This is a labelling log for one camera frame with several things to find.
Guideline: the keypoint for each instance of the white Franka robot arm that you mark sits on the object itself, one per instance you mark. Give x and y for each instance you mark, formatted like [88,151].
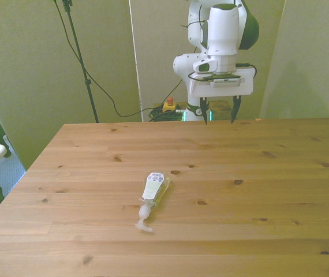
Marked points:
[222,29]

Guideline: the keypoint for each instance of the yellow emergency stop button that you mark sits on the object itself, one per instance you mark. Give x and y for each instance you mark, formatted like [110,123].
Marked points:
[170,107]

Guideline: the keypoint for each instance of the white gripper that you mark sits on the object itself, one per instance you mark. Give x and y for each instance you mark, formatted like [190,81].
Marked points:
[225,91]

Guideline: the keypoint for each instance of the white vertical wall trim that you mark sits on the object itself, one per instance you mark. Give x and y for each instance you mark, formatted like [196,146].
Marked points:
[135,57]

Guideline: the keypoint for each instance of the black camera stand pole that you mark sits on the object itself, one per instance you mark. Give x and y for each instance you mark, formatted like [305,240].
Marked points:
[88,83]

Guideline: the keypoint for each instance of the small wooden table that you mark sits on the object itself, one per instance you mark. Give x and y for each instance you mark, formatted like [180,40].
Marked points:
[223,109]

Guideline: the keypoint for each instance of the white wrist camera with mount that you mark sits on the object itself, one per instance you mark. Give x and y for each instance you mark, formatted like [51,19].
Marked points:
[226,82]

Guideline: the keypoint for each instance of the clear sanitizer pump bottle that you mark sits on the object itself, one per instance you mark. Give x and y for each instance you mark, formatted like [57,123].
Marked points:
[156,187]

